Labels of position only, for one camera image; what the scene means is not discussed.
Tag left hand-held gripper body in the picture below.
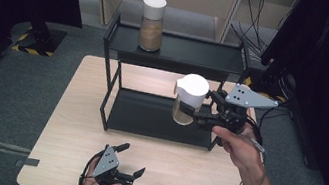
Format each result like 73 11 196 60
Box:
89 141 140 185

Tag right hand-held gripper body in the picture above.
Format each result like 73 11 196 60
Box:
212 80 282 141

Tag glass jar with spouted lid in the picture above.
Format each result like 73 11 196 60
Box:
168 70 213 129

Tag black metal two-tier rack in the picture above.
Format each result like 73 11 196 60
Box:
87 11 257 156

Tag glass jar with round lid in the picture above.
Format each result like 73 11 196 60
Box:
134 0 170 54

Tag person's right hand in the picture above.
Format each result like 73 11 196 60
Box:
205 118 274 178

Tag black stand base striped tape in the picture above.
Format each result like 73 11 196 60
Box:
242 61 293 104
6 15 69 60

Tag grey tape strip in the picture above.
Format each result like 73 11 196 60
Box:
14 155 41 172

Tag left hand-held gripper cable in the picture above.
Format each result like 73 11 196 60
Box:
77 149 107 185

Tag hand-held gripper cable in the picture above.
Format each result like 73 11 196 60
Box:
232 114 280 185
77 149 107 185

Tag right hand-held gripper cable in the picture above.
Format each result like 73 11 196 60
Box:
232 114 280 185

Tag black floor cables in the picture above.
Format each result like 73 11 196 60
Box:
250 71 299 130

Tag black wall cables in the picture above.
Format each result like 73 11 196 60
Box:
225 0 291 60

